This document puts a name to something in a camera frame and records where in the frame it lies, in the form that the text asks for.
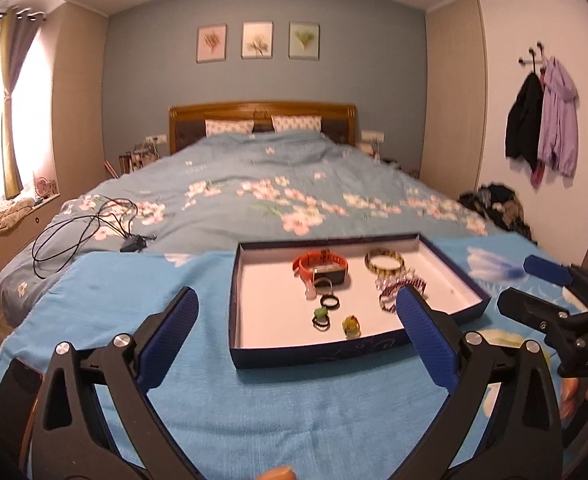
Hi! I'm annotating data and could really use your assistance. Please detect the dark blue shallow tray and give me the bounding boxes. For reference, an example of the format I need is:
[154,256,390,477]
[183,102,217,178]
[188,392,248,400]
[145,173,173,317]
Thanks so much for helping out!
[229,233,489,370]

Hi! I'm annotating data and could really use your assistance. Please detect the wall coat hooks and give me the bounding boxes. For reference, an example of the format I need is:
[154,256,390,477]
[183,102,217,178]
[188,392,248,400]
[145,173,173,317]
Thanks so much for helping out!
[518,41,548,74]

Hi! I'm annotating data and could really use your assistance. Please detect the cream blanket on sill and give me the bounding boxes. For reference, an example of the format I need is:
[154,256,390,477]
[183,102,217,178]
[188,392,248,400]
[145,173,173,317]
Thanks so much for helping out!
[0,197,35,234]

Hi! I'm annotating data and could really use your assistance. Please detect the framed plant picture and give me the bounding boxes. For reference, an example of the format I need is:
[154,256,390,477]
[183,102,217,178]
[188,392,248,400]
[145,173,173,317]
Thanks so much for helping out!
[196,24,228,64]
[241,22,273,60]
[288,22,320,61]

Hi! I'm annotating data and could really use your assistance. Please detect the patterned pillow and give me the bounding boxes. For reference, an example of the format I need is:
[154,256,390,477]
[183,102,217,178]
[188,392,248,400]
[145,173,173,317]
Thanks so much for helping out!
[271,115,322,132]
[205,119,254,136]

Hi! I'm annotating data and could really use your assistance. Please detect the clear crystal bracelet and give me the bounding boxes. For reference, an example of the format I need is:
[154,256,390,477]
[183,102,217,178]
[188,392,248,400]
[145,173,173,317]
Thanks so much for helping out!
[374,268,420,292]

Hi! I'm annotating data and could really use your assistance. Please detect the olive curtain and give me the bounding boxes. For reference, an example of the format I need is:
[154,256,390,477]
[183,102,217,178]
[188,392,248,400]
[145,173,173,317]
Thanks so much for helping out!
[0,8,47,200]

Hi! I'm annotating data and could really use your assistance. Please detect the middle framed plant picture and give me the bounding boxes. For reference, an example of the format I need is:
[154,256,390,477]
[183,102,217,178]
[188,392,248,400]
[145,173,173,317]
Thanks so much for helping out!
[241,22,273,60]

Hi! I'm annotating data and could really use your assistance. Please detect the right hand fingers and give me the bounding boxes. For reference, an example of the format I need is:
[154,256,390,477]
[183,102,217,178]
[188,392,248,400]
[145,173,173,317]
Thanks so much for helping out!
[559,378,588,419]

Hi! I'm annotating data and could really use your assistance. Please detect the dark red beaded bracelet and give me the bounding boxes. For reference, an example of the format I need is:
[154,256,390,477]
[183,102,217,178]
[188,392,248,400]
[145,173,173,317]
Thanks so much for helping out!
[378,278,429,312]

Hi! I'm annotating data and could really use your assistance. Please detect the black cable with charger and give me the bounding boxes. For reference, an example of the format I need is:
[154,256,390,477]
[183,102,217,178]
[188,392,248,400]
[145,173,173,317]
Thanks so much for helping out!
[31,196,159,280]

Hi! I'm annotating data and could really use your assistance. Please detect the wooden headboard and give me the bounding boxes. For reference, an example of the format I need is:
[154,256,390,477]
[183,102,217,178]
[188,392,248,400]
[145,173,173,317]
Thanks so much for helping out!
[167,101,357,155]

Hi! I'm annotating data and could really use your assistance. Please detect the purple hanging jacket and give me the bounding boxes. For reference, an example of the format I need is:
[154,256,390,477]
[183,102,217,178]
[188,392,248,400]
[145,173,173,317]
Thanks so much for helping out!
[538,56,579,178]

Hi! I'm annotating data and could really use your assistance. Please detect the left patterned pillow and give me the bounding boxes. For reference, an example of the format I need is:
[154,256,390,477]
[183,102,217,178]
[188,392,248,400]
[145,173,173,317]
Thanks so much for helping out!
[205,119,254,136]

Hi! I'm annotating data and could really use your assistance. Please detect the right patterned pillow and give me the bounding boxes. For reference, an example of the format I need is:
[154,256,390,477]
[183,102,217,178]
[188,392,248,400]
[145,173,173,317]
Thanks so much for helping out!
[271,115,322,132]

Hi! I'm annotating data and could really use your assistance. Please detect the orange wristband watch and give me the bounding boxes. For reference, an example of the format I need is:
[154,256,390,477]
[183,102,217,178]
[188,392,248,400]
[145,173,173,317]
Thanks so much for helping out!
[292,249,348,286]

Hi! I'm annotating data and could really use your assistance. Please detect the green gold bangle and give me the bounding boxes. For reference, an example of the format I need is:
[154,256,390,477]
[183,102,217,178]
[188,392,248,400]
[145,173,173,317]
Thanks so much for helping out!
[363,247,405,276]

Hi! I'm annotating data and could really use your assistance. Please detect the black hanging jacket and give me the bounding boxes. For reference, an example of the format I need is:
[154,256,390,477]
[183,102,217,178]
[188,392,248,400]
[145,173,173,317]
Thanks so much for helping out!
[505,73,544,172]

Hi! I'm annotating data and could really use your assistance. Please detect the right framed plant picture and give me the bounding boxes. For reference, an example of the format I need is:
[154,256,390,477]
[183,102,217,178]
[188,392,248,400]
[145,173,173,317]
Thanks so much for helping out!
[288,22,320,61]

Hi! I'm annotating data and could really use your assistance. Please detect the pile of dark clothes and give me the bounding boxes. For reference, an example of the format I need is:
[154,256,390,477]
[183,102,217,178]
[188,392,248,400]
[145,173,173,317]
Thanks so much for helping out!
[458,183,533,242]

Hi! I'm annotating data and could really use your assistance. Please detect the light blue cloth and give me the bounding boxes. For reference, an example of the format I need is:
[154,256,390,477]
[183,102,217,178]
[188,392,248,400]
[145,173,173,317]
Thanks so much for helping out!
[0,232,580,480]

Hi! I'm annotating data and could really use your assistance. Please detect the left framed plant picture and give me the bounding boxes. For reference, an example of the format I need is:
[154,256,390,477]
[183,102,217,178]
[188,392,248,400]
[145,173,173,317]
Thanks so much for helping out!
[196,24,228,64]

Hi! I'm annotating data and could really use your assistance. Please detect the floral blue duvet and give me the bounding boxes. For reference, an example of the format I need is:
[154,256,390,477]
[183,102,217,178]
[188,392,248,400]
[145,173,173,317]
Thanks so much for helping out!
[0,130,495,326]

